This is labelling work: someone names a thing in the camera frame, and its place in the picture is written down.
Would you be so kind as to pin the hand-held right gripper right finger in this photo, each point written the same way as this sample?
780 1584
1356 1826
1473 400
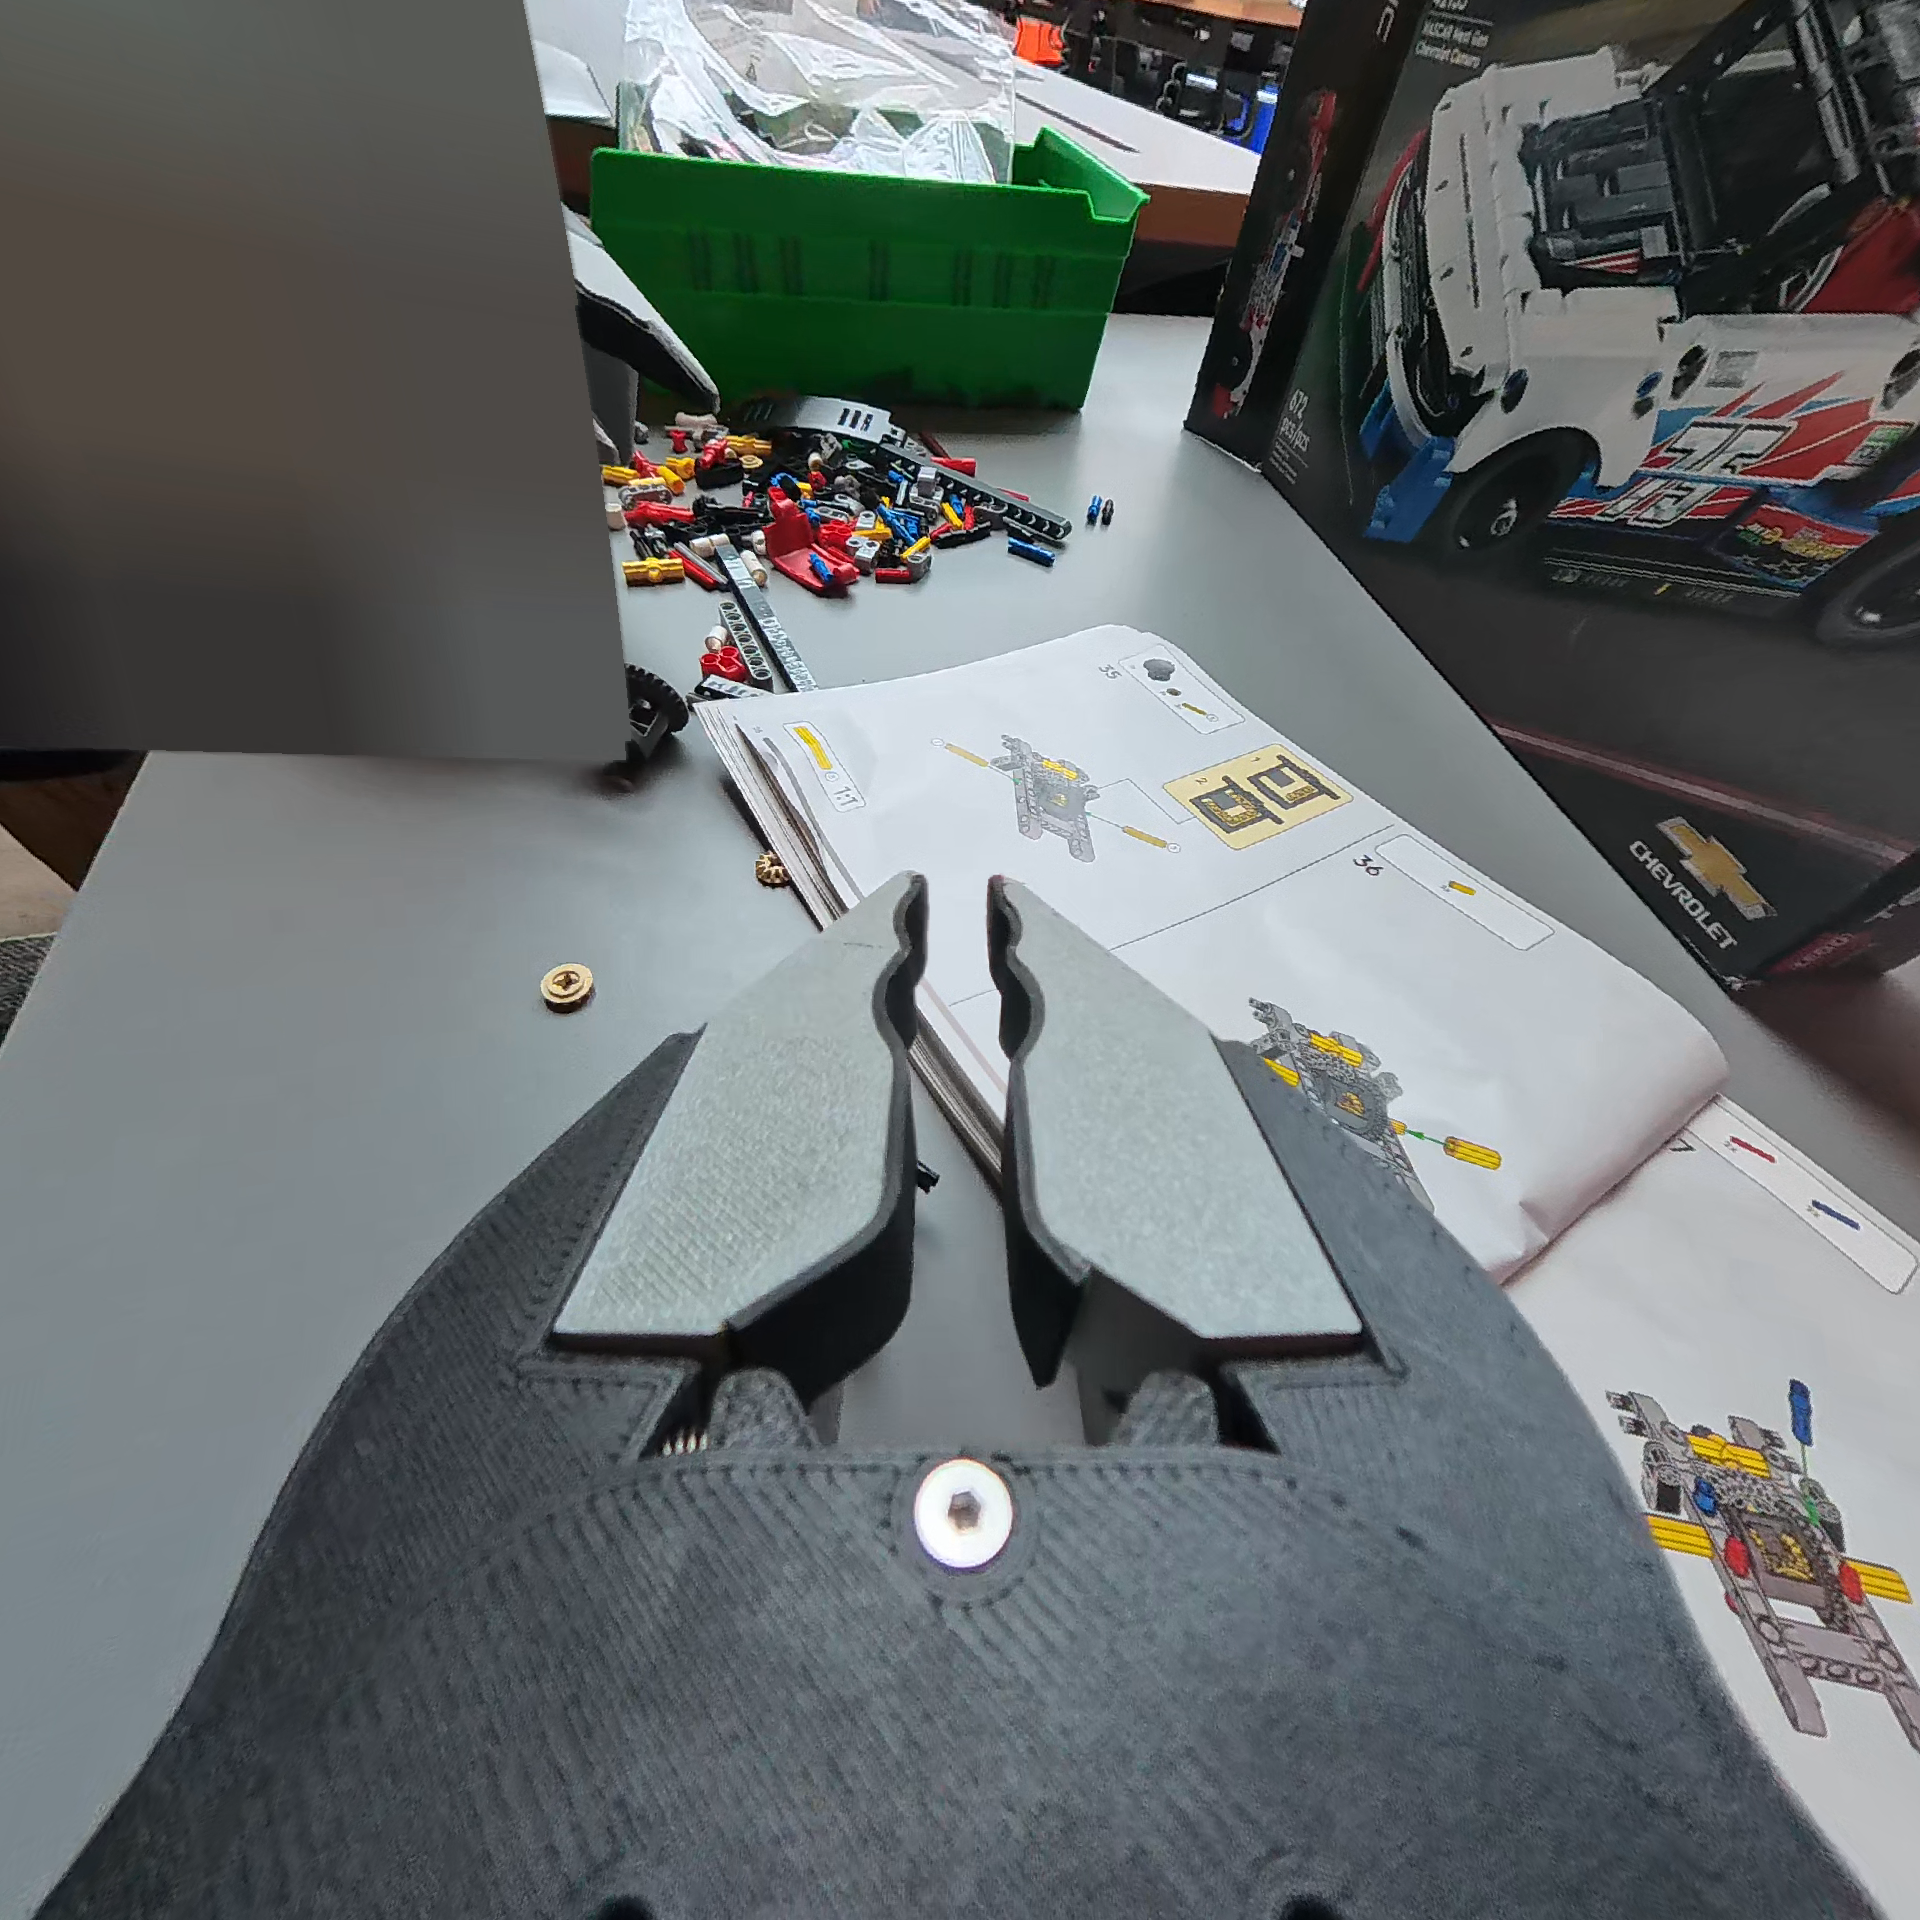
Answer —
1185 1171

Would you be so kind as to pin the black lego beam with holes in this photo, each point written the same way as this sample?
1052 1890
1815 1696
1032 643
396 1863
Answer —
753 646

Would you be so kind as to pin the wood-edged background table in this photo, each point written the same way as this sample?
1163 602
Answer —
1185 159

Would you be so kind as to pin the race car lego box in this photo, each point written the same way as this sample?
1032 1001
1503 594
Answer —
1651 450

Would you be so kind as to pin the long dark grey studded beam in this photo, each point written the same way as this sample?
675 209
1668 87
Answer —
773 615

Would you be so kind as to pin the black flat lego plate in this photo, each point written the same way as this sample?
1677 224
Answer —
735 690

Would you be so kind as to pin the lego instruction booklet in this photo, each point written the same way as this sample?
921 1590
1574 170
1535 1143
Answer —
1350 930

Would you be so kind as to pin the red lego connector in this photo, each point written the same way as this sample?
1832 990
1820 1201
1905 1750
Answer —
721 661

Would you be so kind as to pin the clear plastic bag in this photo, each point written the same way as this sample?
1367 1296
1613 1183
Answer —
840 77

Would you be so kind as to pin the black curved lego panel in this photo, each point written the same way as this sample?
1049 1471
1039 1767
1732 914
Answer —
820 422

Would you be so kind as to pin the pile of loose lego pieces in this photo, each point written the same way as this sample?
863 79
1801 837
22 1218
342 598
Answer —
820 517

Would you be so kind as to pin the green plastic bin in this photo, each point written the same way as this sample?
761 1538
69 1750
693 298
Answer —
869 283

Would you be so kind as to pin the tan round lego piece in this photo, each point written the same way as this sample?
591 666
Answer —
568 984

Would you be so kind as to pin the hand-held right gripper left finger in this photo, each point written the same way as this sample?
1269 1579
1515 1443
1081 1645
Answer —
750 1171

